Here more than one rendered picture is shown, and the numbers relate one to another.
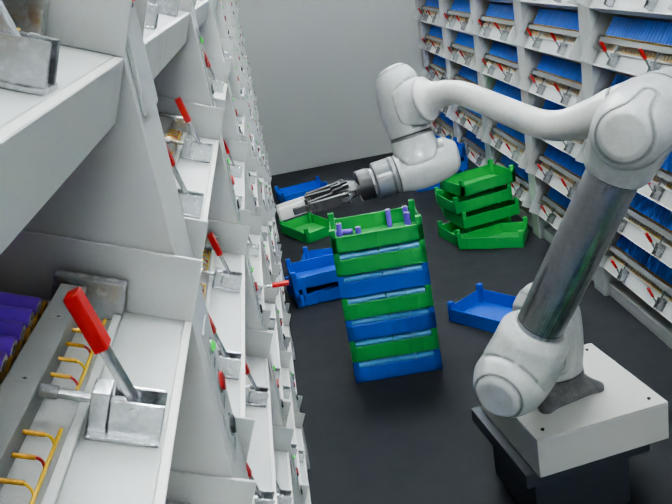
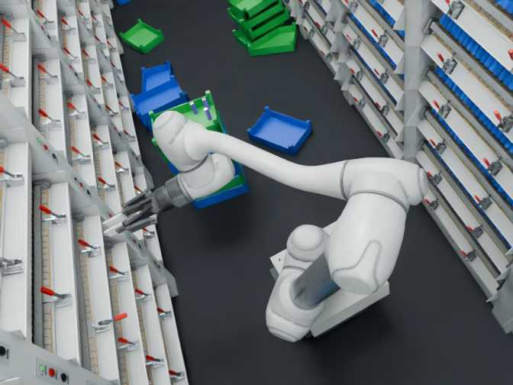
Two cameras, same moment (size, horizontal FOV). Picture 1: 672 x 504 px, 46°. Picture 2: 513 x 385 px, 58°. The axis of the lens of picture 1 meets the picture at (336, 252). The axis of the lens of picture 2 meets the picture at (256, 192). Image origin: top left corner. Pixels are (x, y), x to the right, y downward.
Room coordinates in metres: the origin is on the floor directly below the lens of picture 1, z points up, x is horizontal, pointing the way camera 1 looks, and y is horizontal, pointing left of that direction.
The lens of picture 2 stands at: (0.88, -0.42, 1.92)
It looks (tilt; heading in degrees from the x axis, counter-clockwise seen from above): 52 degrees down; 4
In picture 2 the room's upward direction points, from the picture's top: 24 degrees counter-clockwise
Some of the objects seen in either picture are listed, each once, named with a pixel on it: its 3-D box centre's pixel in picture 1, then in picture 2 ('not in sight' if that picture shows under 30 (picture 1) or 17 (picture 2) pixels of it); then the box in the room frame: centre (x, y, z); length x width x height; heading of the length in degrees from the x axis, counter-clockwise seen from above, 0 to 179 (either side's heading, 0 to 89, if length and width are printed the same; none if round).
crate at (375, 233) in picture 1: (374, 225); (184, 121); (2.48, -0.14, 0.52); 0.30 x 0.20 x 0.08; 88
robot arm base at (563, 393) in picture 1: (546, 373); not in sight; (1.69, -0.46, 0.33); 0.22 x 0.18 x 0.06; 20
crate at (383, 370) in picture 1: (394, 352); (217, 182); (2.48, -0.14, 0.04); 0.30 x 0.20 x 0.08; 88
